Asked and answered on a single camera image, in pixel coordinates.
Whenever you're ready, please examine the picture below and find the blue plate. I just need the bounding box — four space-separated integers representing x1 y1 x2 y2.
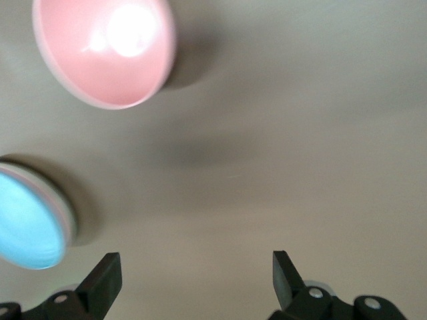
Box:
0 170 66 271

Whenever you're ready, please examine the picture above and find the pink bowl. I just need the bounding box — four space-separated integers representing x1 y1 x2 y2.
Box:
32 0 177 111

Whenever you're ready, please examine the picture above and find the beige plate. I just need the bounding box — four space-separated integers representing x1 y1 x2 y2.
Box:
0 159 79 249

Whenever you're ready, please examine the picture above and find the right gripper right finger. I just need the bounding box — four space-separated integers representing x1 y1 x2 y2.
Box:
268 249 407 320

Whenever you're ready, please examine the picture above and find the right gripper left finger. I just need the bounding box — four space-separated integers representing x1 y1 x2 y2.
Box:
0 251 123 320

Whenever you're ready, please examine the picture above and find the brown tablecloth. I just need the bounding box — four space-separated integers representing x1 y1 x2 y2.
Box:
0 0 427 320

